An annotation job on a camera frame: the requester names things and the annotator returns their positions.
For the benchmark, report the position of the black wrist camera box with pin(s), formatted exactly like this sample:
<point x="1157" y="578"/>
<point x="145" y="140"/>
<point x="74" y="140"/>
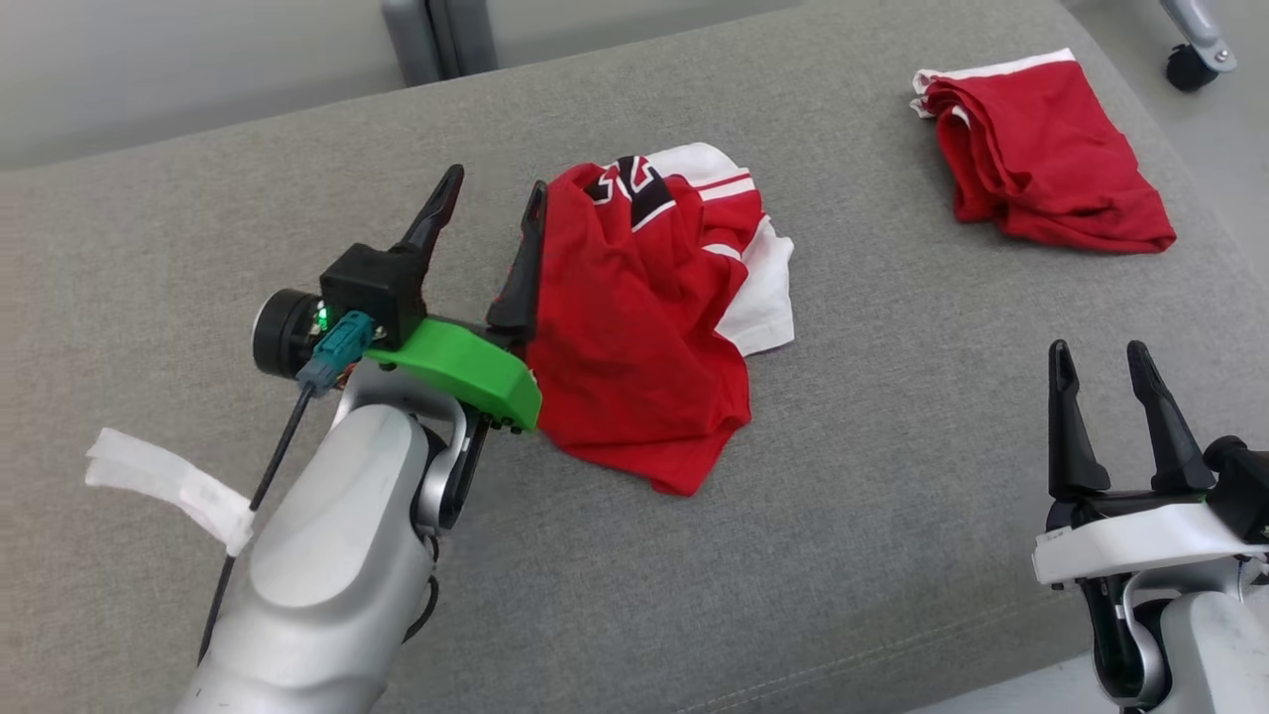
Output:
<point x="372" y="288"/>
<point x="1244" y="496"/>

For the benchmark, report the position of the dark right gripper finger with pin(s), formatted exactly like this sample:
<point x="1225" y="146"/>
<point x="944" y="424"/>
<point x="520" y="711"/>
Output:
<point x="1175" y="456"/>
<point x="1076" y="466"/>

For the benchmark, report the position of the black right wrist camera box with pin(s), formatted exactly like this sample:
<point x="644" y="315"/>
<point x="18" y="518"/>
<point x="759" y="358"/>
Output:
<point x="1244" y="496"/>

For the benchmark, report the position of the red shorts with white trim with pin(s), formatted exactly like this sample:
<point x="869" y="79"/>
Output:
<point x="1041" y="159"/>

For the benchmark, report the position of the grey partition post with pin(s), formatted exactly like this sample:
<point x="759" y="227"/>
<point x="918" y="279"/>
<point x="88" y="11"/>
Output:
<point x="436" y="40"/>

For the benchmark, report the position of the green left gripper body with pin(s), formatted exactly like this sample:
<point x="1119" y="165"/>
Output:
<point x="466" y="372"/>

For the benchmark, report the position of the red Bulls 23 jersey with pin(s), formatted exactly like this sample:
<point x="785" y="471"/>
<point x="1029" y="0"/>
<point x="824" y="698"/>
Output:
<point x="634" y="347"/>

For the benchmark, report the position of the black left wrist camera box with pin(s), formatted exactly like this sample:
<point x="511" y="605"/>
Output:
<point x="372" y="288"/>

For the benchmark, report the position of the black caster wheel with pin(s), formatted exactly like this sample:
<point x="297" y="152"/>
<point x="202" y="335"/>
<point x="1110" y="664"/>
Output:
<point x="1190" y="67"/>

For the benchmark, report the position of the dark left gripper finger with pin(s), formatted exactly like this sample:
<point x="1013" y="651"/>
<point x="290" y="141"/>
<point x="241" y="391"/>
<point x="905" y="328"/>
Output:
<point x="436" y="223"/>
<point x="520" y="288"/>

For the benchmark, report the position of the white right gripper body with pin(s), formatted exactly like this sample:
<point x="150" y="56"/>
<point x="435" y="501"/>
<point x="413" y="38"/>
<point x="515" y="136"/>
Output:
<point x="1140" y="540"/>

